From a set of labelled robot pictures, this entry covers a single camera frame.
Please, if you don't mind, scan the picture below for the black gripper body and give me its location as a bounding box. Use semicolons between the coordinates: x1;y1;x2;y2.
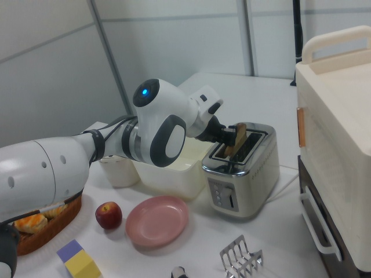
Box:
194;115;227;144

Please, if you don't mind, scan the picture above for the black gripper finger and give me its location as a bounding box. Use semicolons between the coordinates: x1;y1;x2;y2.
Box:
220;125;238;147

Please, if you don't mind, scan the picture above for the brown toast bread slice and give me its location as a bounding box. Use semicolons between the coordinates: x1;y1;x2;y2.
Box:
224;122;248;157

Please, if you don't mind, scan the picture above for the pink plate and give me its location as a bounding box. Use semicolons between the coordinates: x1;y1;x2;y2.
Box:
125;195;190;248

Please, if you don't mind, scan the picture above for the short orange glazed bread roll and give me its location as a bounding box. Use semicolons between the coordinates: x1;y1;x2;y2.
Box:
14;214;49;235

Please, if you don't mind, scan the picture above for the chrome and cream toaster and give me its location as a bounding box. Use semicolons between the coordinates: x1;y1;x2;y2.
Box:
201;122;281;222

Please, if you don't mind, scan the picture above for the cream plastic tub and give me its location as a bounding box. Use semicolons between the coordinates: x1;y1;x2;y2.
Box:
132;136;215;201

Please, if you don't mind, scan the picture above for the small cream lidded bin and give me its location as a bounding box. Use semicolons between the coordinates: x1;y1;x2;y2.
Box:
98;155;140;188

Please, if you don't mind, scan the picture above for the black tripod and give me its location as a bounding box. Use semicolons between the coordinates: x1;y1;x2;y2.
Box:
290;0;304;86

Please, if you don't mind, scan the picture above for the metal toast rack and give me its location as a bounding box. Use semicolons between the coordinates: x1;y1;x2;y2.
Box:
219;234;264;278

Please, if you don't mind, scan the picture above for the red apple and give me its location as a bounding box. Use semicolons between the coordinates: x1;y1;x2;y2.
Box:
94;201;123;231

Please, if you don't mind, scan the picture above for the panda figurine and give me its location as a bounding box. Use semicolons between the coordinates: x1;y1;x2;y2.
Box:
170;265;189;278

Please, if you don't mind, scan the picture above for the purple foam block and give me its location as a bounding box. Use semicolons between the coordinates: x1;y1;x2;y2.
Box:
56;239;83;264

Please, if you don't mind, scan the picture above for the yellow foam block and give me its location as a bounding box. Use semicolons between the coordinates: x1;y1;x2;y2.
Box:
64;249;103;278

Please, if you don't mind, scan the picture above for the brown wicker basket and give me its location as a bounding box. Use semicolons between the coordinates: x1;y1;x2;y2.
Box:
14;192;83;257

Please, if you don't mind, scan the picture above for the white toaster power cable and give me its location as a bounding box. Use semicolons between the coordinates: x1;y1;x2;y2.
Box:
268;173;299;200

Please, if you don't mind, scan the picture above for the cream oven with white handle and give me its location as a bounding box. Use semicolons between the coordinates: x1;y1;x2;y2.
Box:
294;25;371;278

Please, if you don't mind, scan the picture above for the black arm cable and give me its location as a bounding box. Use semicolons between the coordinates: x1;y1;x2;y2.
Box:
72;115;139;170

